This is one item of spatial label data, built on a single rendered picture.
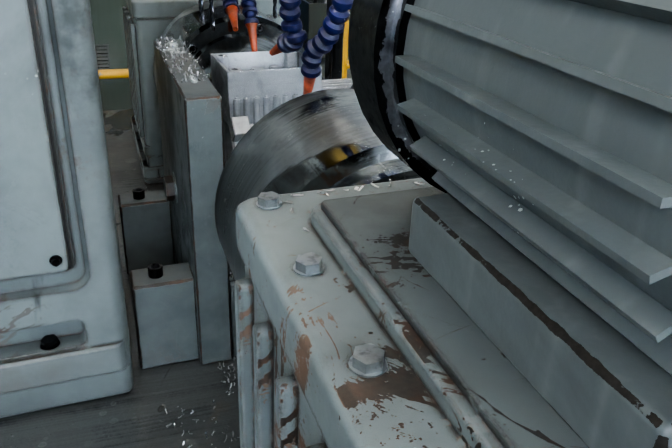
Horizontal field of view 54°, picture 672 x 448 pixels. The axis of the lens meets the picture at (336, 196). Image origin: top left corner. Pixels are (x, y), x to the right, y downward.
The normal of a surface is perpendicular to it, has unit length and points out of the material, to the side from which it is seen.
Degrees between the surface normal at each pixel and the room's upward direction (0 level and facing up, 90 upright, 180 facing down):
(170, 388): 0
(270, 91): 90
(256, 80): 90
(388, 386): 0
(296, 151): 36
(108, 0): 90
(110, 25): 90
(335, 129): 17
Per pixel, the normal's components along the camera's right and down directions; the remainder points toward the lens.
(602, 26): -0.86, -0.24
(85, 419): 0.04, -0.91
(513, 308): -0.94, 0.11
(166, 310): 0.34, 0.40
